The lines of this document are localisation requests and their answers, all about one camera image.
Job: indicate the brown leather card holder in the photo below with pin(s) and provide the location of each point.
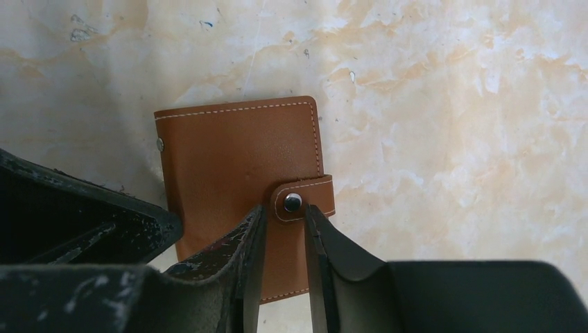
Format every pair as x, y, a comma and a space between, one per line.
220, 161

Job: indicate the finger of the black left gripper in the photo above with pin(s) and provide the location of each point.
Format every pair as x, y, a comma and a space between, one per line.
49, 217

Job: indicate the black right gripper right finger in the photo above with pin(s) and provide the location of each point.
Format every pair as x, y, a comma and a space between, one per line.
351, 290

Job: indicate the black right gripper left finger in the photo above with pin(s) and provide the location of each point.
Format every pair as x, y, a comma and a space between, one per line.
215, 290

